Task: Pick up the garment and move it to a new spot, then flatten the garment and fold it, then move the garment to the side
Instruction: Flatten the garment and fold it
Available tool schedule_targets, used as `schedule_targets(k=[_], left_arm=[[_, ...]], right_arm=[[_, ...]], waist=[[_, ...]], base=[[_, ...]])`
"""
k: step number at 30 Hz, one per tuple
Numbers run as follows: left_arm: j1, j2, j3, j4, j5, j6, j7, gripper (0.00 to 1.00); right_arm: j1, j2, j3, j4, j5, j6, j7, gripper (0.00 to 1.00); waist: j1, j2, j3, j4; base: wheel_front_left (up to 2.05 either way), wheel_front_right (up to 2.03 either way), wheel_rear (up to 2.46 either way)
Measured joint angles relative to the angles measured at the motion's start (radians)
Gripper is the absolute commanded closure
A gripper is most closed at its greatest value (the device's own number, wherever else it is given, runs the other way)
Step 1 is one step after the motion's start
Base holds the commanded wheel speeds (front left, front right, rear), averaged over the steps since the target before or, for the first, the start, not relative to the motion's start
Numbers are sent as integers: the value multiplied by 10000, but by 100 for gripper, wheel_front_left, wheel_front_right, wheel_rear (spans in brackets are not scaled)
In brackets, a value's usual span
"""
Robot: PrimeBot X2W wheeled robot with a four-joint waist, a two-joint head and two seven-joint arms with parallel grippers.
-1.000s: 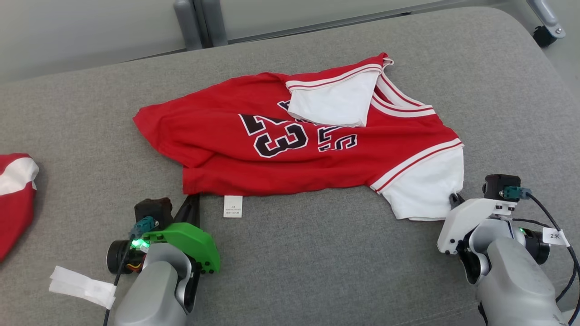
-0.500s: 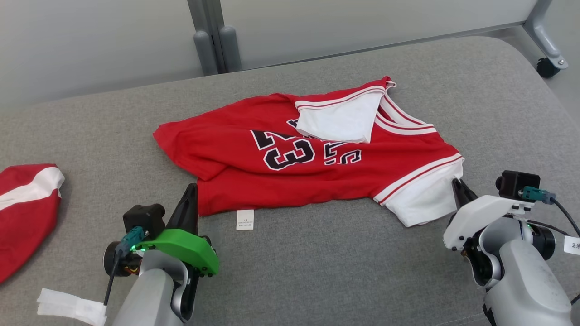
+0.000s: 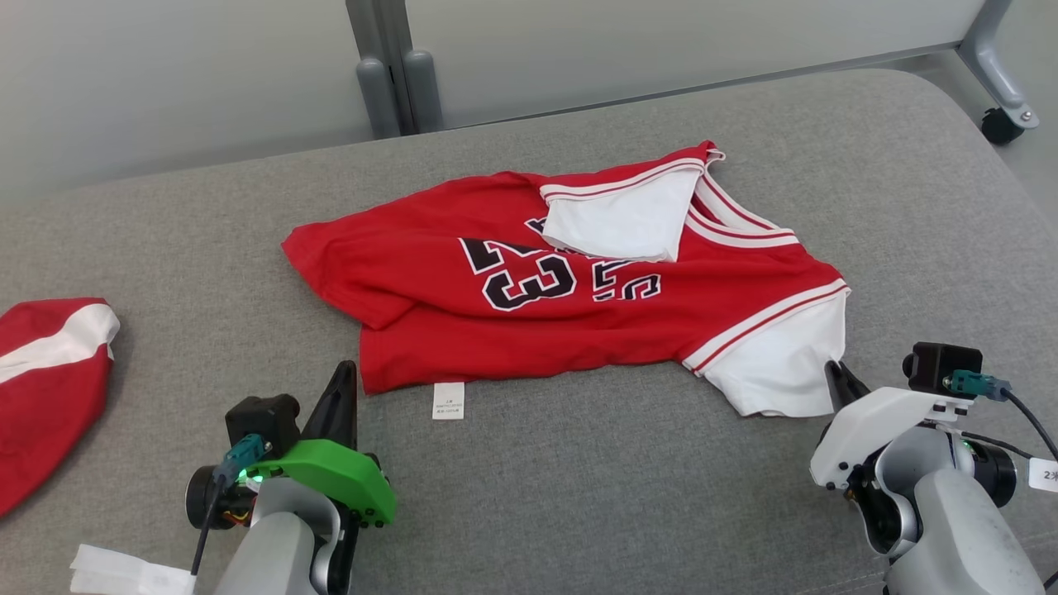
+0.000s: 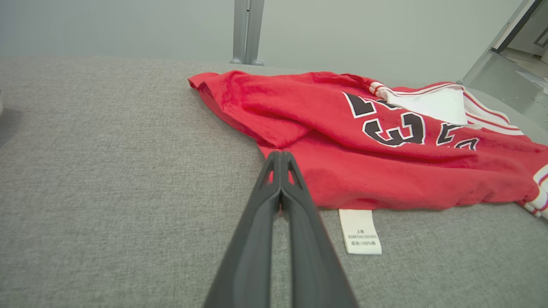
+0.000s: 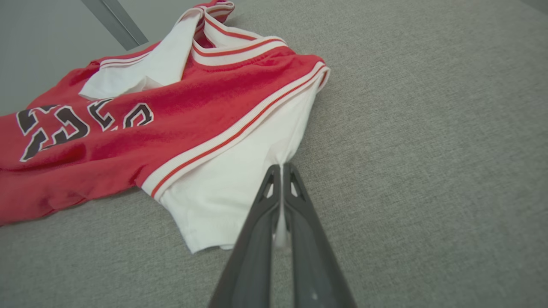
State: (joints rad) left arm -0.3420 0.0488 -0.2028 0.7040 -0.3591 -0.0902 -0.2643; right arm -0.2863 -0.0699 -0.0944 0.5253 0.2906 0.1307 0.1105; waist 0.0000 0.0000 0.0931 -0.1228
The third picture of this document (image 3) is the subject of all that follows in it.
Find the grey double partition post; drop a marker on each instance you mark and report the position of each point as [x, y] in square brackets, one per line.
[388, 49]

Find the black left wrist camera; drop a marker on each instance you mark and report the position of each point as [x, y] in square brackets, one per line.
[260, 421]

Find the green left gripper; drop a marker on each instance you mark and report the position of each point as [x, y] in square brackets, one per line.
[339, 479]

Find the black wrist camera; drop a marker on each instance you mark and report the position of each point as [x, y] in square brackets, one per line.
[260, 421]
[938, 368]

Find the red shorts white stripe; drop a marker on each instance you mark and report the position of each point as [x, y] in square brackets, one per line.
[50, 397]

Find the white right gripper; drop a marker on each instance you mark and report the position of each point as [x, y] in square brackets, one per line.
[876, 421]

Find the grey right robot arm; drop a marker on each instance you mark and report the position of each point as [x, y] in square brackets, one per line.
[950, 529]

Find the white paper label tag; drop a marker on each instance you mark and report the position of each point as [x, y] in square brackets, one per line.
[1046, 475]

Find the red jersey number 23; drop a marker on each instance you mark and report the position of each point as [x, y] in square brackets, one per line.
[413, 273]

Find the grey partition foot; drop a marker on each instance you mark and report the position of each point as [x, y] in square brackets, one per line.
[988, 58]

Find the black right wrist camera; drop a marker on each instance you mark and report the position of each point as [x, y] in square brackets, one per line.
[938, 368]

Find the black caster wheel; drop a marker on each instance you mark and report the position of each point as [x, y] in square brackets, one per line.
[1000, 126]

